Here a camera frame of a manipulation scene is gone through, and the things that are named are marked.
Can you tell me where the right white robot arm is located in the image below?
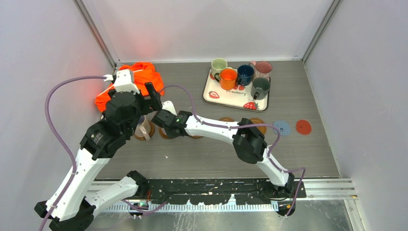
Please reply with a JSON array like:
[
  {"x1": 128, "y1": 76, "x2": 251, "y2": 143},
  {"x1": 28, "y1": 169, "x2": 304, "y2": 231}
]
[{"x1": 152, "y1": 109, "x2": 294, "y2": 197}]

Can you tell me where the blue coaster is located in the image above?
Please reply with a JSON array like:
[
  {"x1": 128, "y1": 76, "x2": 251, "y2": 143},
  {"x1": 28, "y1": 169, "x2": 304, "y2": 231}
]
[{"x1": 273, "y1": 120, "x2": 291, "y2": 136}]

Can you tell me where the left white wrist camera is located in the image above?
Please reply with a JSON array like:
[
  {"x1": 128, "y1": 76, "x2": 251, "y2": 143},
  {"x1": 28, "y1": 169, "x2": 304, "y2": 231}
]
[{"x1": 103, "y1": 69, "x2": 140, "y2": 94}]

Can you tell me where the white pink-handled mug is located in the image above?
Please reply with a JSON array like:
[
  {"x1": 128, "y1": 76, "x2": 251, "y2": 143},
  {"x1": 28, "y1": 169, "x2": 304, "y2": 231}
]
[{"x1": 134, "y1": 115, "x2": 152, "y2": 140}]

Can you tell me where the orange cloth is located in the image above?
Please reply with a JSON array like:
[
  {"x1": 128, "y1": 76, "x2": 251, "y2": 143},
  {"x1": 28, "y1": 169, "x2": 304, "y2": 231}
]
[{"x1": 95, "y1": 62, "x2": 165, "y2": 113}]

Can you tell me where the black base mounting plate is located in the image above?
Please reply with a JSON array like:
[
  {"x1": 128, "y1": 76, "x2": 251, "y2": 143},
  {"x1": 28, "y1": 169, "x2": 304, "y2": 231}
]
[{"x1": 127, "y1": 178, "x2": 299, "y2": 205}]

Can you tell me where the orange mug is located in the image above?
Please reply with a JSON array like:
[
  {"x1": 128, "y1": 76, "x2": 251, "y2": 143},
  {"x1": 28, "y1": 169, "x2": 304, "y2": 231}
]
[{"x1": 215, "y1": 68, "x2": 238, "y2": 90}]

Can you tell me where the light green mug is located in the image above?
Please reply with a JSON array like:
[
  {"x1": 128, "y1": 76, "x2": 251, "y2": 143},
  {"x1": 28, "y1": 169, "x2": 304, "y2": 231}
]
[{"x1": 210, "y1": 58, "x2": 228, "y2": 81}]

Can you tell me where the aluminium front rail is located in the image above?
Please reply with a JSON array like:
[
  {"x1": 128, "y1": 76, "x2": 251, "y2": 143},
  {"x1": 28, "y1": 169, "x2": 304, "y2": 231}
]
[{"x1": 103, "y1": 201, "x2": 279, "y2": 213}]

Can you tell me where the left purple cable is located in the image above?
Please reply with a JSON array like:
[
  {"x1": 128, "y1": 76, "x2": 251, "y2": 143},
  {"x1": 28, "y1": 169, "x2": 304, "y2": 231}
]
[{"x1": 38, "y1": 75, "x2": 169, "y2": 231}]

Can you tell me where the red coaster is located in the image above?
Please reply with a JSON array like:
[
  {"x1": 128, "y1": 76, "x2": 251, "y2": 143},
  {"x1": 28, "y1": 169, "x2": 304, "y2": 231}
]
[{"x1": 295, "y1": 119, "x2": 312, "y2": 135}]

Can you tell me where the dark blue mug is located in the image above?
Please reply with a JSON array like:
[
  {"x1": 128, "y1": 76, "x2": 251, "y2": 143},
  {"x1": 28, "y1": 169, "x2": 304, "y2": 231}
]
[{"x1": 237, "y1": 64, "x2": 255, "y2": 86}]

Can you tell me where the pink speckled mug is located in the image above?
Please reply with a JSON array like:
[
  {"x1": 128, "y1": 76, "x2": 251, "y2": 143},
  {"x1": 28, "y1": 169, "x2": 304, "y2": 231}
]
[{"x1": 249, "y1": 61, "x2": 273, "y2": 80}]

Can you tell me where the wooden coaster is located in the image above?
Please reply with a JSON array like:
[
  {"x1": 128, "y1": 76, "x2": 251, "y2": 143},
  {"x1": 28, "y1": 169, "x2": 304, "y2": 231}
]
[
  {"x1": 189, "y1": 135, "x2": 203, "y2": 139},
  {"x1": 219, "y1": 117, "x2": 235, "y2": 122},
  {"x1": 133, "y1": 120, "x2": 155, "y2": 141},
  {"x1": 249, "y1": 118, "x2": 267, "y2": 135},
  {"x1": 159, "y1": 128, "x2": 170, "y2": 140}
]

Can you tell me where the white strawberry tray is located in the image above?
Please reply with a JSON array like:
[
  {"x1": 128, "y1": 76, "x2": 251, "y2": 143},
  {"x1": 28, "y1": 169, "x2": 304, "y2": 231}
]
[{"x1": 203, "y1": 70, "x2": 269, "y2": 112}]

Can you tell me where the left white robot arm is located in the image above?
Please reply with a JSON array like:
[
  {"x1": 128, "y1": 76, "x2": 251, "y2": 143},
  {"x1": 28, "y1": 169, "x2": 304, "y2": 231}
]
[{"x1": 34, "y1": 82, "x2": 162, "y2": 231}]

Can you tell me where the dark green mug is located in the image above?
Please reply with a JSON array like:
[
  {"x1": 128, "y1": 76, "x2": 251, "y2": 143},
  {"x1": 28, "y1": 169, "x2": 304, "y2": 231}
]
[{"x1": 251, "y1": 77, "x2": 270, "y2": 100}]

